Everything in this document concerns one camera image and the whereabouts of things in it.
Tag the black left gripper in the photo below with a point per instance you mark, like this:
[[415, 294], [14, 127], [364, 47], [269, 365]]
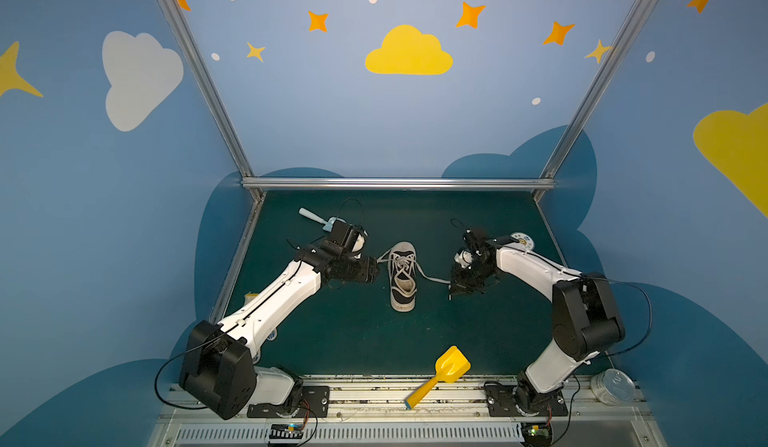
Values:
[[365, 268]]

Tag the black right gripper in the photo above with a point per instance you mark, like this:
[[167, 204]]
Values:
[[462, 275]]

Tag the white shoelace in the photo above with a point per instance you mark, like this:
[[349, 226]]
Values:
[[403, 260]]

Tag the black white canvas sneaker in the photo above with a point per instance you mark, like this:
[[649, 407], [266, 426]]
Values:
[[402, 287]]

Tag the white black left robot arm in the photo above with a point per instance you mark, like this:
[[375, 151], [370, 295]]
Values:
[[217, 367]]

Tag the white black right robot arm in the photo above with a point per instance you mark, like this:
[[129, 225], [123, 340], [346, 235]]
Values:
[[585, 316]]

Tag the light blue toy shovel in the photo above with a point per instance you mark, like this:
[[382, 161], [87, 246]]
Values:
[[327, 224]]

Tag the printed paper cup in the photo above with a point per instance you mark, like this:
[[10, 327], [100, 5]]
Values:
[[523, 240]]

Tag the yellow toy shovel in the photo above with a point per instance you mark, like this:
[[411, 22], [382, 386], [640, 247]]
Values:
[[449, 367]]

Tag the right electronics board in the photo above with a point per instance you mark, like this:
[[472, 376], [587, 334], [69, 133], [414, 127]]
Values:
[[536, 435]]

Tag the electronics board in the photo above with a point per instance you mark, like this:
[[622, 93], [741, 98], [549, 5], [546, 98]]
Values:
[[536, 435], [290, 434]]

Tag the left electronics board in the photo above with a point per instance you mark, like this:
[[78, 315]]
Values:
[[290, 434]]

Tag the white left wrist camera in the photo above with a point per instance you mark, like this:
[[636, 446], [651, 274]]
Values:
[[347, 238]]

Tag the aluminium right frame post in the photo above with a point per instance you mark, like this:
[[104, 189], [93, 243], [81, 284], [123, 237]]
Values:
[[622, 43]]

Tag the aluminium frame post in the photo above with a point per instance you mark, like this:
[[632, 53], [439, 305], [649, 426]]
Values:
[[192, 54], [622, 43]]

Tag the aluminium back frame bar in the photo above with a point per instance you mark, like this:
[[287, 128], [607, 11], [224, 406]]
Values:
[[307, 183]]

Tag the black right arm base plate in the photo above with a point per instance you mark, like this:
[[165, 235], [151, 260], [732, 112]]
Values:
[[505, 401]]

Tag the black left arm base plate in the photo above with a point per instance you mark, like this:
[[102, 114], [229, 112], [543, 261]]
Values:
[[317, 398]]

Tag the aluminium front rail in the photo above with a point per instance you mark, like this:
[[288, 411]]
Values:
[[370, 411]]

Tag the aluminium left frame post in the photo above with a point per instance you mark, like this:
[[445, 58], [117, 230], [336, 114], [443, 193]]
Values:
[[192, 54]]

